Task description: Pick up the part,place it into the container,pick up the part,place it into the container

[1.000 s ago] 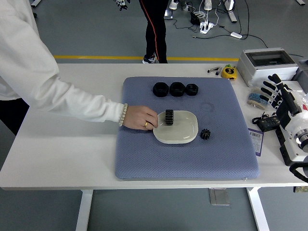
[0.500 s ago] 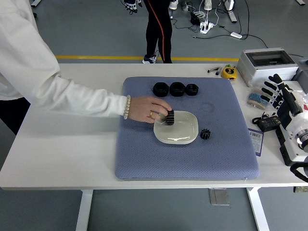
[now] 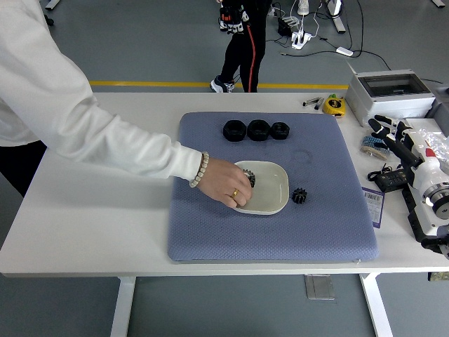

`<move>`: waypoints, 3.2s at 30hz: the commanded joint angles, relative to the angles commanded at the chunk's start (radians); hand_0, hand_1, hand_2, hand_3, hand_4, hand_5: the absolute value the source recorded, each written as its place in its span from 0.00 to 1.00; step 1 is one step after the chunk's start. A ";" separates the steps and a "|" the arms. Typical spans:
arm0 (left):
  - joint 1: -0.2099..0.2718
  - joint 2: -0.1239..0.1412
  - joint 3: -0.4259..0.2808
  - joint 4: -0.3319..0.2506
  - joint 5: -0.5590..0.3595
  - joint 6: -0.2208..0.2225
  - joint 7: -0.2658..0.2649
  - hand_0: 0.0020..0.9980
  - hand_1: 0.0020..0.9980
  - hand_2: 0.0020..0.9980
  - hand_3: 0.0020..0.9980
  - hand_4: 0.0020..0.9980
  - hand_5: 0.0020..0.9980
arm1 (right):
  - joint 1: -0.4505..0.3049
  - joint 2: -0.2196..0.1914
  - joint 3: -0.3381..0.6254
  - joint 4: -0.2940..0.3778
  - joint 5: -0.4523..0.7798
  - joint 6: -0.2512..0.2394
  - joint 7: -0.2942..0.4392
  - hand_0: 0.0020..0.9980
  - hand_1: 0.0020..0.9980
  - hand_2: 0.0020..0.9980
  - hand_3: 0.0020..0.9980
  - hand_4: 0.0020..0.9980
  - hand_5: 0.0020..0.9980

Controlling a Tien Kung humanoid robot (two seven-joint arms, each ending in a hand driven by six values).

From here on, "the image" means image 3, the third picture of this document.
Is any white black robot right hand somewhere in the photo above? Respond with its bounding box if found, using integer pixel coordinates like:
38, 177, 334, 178
368, 114, 449, 197

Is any person's right hand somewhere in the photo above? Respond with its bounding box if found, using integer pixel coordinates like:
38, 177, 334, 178
197, 157, 253, 209

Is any large black gear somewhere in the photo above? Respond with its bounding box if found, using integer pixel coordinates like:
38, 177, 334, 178
241, 168, 257, 189

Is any white square dish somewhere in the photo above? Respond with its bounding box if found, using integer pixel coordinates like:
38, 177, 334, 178
229, 160, 290, 216

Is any small black gear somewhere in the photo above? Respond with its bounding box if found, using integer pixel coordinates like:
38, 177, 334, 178
291, 187, 309, 205

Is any white flat box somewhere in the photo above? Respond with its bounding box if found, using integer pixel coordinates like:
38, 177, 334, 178
405, 118, 449, 136

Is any large black hex nut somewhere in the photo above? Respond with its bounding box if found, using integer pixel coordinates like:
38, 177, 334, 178
246, 119, 272, 143
222, 119, 248, 143

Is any small black hex nut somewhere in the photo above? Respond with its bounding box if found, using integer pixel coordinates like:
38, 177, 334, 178
270, 121, 290, 140

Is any bubble wrap bag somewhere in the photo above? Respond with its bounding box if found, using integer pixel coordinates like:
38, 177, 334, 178
417, 128, 449, 155

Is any blue-grey textured mat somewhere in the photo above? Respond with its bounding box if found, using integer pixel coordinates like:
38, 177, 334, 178
166, 111, 380, 263

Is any grey case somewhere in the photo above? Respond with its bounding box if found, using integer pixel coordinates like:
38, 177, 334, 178
424, 84, 449, 120

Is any purple white label card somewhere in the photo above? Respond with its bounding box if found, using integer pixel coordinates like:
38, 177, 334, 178
361, 187, 385, 230

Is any yellow tape measure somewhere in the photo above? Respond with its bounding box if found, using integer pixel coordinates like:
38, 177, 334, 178
321, 93, 347, 117

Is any white table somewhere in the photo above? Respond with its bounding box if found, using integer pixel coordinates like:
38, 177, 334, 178
0, 91, 449, 337

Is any person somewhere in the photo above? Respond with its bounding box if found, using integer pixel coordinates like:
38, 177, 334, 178
209, 0, 273, 94
0, 0, 253, 209

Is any metal floor plate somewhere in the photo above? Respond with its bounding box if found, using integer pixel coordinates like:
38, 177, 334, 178
304, 274, 336, 300

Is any white table leg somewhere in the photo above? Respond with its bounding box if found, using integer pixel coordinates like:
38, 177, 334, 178
110, 276, 137, 337
359, 273, 394, 337

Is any white power strip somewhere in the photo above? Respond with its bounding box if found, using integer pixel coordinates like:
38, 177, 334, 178
290, 30, 315, 50

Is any black charger block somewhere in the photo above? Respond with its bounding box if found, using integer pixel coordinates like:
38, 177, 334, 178
276, 17, 294, 37

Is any white desk leg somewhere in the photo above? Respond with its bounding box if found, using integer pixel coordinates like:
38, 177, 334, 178
324, 0, 347, 34

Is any beaded bracelet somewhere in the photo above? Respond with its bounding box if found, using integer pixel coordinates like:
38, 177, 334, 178
189, 151, 210, 189

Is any black power adapter with cord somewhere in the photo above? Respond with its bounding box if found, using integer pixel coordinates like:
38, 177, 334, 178
367, 164, 410, 193

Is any grey electrical enclosure box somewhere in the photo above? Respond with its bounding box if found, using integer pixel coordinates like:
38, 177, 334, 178
347, 69, 437, 128

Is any black floor cable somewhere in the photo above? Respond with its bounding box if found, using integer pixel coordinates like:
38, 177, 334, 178
279, 48, 392, 72

